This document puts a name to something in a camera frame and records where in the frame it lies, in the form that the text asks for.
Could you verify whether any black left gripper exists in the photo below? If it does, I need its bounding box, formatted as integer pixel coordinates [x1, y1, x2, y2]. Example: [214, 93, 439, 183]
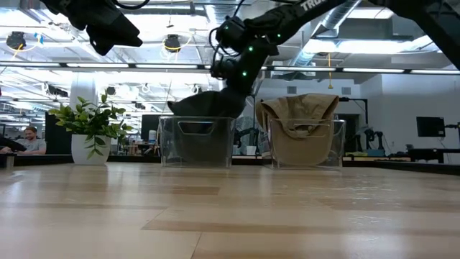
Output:
[66, 0, 144, 57]

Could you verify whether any beige baseball cap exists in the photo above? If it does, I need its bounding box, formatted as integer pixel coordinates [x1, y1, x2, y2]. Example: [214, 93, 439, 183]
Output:
[262, 93, 339, 167]

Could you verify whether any long ceiling light bar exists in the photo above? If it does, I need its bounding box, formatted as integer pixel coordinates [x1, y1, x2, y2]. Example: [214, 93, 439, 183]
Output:
[0, 60, 460, 76]

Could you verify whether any black computer monitor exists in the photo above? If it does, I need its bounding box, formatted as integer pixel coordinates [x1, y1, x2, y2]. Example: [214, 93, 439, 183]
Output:
[140, 114, 161, 142]

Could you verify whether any potted green plant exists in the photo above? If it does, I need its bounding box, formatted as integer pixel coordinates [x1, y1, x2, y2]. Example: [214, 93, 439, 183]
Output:
[47, 94, 134, 166]

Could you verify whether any clear plastic bin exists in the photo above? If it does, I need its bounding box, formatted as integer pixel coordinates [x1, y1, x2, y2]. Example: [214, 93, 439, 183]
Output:
[159, 115, 236, 169]
[267, 118, 346, 171]

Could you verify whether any black partition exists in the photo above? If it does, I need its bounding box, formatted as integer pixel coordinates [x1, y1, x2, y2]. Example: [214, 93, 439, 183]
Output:
[45, 112, 73, 155]

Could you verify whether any person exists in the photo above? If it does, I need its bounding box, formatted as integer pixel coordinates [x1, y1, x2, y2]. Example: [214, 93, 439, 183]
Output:
[14, 125, 47, 155]

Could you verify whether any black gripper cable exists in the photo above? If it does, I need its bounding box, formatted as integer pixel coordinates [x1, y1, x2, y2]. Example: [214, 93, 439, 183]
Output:
[113, 0, 152, 11]

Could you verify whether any yellow hanging cord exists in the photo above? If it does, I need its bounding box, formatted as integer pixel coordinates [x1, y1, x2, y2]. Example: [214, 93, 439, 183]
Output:
[326, 53, 334, 90]

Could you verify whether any black aluminium table frame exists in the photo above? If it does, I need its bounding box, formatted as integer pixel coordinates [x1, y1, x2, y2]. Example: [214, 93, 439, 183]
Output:
[0, 153, 460, 177]

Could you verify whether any black wall monitor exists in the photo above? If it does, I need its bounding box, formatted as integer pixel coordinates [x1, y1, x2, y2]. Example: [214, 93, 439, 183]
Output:
[415, 116, 446, 138]

